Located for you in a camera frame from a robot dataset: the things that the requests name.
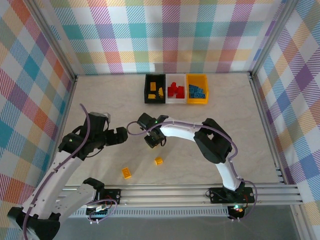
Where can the small yellow lego brick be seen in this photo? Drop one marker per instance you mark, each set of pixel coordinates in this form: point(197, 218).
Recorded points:
point(158, 160)
point(161, 92)

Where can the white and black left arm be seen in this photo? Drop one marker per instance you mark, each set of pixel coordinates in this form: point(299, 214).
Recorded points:
point(62, 172)

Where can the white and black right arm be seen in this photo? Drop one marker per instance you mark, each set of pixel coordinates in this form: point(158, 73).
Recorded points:
point(180, 131)

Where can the black plastic bin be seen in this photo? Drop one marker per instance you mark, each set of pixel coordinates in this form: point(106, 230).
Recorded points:
point(147, 87)

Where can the white plastic bin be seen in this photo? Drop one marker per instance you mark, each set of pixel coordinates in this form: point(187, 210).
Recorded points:
point(176, 78)

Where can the yellow plastic bin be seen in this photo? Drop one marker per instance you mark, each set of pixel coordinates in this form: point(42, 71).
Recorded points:
point(197, 101)

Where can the small lit circuit board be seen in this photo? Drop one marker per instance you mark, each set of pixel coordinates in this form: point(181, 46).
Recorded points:
point(237, 208)

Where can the aluminium frame side rail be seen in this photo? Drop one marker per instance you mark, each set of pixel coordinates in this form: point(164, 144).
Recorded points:
point(65, 112)
point(269, 140)

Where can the long aluminium base rail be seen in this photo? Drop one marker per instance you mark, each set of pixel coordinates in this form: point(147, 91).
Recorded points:
point(162, 193)

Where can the aluminium frame post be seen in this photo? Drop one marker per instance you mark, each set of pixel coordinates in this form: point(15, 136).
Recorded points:
point(53, 37)
point(271, 37)

